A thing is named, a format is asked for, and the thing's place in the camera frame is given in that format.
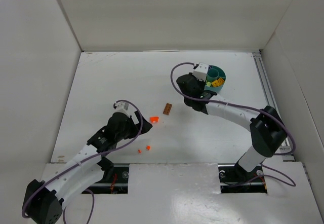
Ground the yellow orange lego brick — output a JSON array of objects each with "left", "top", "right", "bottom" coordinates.
[{"left": 211, "top": 78, "right": 225, "bottom": 88}]

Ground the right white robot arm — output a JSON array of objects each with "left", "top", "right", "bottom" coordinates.
[{"left": 176, "top": 73, "right": 287, "bottom": 175}]

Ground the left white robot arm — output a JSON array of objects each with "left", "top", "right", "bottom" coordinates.
[{"left": 22, "top": 111, "right": 152, "bottom": 223}]

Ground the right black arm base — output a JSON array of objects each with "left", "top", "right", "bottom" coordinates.
[{"left": 218, "top": 164, "right": 267, "bottom": 194}]

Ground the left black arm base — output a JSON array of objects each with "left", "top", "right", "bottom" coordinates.
[{"left": 87, "top": 158, "right": 130, "bottom": 195}]

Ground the orange lego dish piece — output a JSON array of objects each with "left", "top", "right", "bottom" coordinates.
[{"left": 149, "top": 116, "right": 159, "bottom": 124}]

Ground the teal divided round container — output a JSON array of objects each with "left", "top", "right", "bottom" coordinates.
[{"left": 205, "top": 65, "right": 226, "bottom": 93}]

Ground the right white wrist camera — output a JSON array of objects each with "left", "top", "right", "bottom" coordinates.
[{"left": 192, "top": 63, "right": 209, "bottom": 82}]

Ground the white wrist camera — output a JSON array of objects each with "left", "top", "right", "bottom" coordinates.
[
  {"left": 192, "top": 63, "right": 209, "bottom": 82},
  {"left": 113, "top": 101, "right": 129, "bottom": 115}
]

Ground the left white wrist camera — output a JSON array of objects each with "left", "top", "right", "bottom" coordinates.
[{"left": 113, "top": 101, "right": 129, "bottom": 115}]

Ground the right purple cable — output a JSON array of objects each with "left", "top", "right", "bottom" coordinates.
[{"left": 170, "top": 61, "right": 297, "bottom": 188}]

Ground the purple cable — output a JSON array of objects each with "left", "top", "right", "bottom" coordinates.
[
  {"left": 21, "top": 99, "right": 145, "bottom": 224},
  {"left": 170, "top": 61, "right": 297, "bottom": 188}
]

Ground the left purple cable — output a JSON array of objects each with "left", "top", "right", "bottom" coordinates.
[{"left": 21, "top": 99, "right": 145, "bottom": 224}]

